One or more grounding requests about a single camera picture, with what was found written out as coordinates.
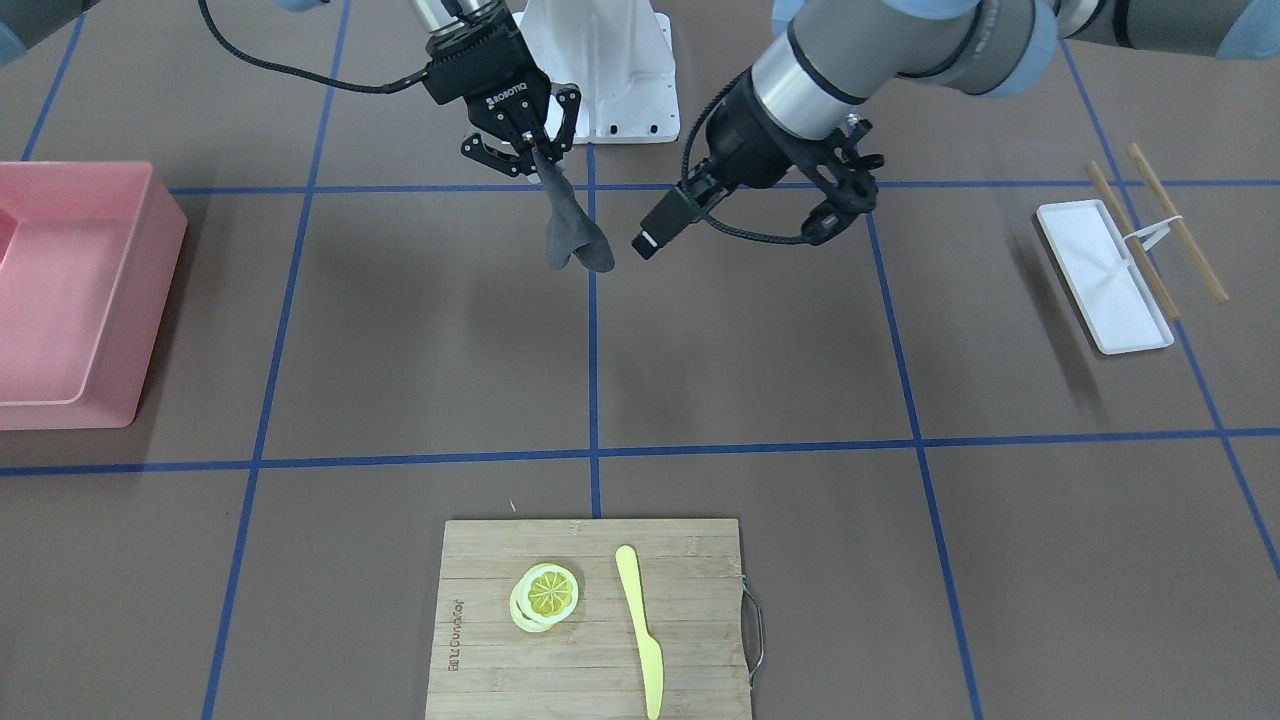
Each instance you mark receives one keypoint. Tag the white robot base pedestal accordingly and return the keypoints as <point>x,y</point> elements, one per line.
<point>619,54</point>

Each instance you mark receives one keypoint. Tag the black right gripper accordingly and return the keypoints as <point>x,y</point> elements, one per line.
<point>483,82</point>

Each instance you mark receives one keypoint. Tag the yellow plastic knife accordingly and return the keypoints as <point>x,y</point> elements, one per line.
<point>648,648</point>

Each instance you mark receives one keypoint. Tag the bamboo cutting board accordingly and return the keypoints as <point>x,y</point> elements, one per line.
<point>587,666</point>

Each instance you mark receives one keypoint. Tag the pink plastic bin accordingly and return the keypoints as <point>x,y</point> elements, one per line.
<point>89,253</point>

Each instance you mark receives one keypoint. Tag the grey pink cleaning cloth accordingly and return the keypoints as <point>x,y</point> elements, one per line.
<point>571,233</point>

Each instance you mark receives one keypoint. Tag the yellow lemon slice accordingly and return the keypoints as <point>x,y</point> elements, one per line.
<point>543,597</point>

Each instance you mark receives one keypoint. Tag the white rectangular tray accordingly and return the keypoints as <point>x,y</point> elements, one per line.
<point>1117,309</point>

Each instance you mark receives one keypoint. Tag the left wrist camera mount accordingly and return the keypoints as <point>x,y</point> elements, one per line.
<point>845,177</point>

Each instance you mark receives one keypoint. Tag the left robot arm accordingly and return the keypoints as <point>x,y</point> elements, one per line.
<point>797,107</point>

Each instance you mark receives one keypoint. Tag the wooden rod near tray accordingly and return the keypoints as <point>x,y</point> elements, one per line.
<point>1142,262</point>

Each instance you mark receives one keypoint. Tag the white rod holder clip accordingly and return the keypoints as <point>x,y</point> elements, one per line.
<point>1146,238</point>

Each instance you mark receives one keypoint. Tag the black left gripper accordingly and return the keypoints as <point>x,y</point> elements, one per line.
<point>743,137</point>

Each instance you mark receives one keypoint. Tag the wooden rod far side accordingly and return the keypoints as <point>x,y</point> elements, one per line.
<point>1178,226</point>

